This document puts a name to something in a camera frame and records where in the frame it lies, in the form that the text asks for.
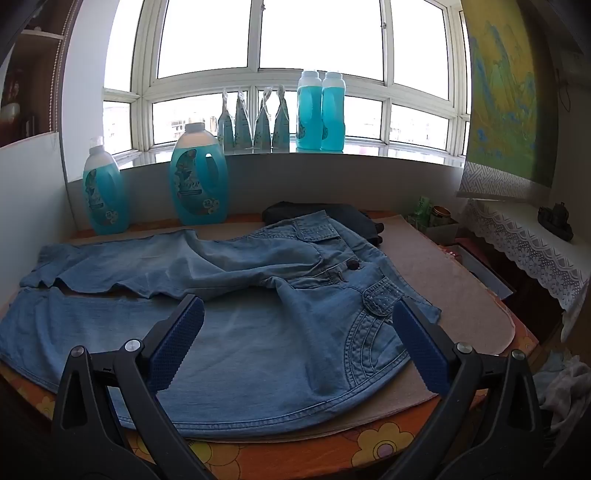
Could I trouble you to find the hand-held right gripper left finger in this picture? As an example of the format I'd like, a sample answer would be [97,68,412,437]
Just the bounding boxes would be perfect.
[52,294,218,480]

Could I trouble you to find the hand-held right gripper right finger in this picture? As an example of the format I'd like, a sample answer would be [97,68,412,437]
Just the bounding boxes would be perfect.
[392,296,555,480]

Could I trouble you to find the light blue denim pants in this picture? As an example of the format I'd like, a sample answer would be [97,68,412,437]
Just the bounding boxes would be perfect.
[0,210,441,428]

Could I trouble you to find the dark folded pants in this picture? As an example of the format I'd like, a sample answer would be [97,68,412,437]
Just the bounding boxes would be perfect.
[263,200,385,245]

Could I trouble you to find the beige mat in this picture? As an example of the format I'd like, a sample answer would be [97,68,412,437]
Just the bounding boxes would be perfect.
[60,212,515,439]

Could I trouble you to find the white open box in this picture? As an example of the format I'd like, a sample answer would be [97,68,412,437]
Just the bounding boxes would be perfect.
[450,244,514,301]

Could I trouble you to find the small cardboard box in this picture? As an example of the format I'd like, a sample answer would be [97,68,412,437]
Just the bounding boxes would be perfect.
[406,217,462,245]

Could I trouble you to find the pile of light clothes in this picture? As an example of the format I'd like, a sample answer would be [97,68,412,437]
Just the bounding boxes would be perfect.
[533,351,587,430]

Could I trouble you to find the large blue detergent jug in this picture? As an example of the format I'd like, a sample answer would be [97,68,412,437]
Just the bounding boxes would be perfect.
[169,122,228,226]

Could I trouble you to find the white lace table cover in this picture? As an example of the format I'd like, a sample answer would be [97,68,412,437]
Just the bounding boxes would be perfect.
[462,198,591,342]

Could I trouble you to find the small blue detergent jug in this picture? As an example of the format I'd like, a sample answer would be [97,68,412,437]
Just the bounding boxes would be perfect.
[83,145,130,234]

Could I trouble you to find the dark figurine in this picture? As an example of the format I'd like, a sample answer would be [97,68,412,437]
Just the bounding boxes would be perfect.
[538,202,574,241]

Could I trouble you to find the tall blue detergent bottle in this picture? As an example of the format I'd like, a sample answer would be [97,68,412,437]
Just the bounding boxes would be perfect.
[295,70,323,151]
[322,71,345,152]

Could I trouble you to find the wooden shelf cabinet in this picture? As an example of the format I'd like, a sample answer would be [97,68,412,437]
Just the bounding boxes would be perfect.
[0,0,93,148]

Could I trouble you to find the yellow landscape wall scroll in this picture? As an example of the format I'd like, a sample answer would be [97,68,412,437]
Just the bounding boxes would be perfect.
[457,0,555,201]

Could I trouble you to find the white window frame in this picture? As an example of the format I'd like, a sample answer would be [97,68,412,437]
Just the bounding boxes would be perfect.
[104,0,472,158]

